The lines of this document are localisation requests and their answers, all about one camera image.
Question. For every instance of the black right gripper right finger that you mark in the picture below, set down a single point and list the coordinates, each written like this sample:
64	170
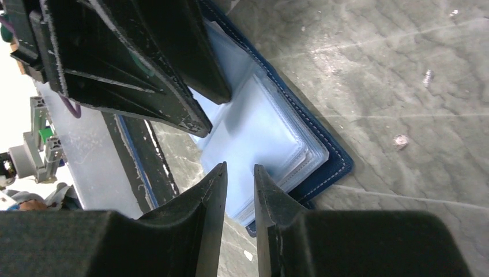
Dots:
296	241

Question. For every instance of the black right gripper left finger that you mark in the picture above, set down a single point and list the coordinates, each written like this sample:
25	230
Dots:
180	238

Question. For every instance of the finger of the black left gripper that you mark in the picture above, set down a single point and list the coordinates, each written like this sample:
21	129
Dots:
103	55
180	32

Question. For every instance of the blue leather card holder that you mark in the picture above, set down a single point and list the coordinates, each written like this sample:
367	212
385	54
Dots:
264	123

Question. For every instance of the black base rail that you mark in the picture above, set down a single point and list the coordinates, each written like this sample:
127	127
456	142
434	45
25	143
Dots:
150	179

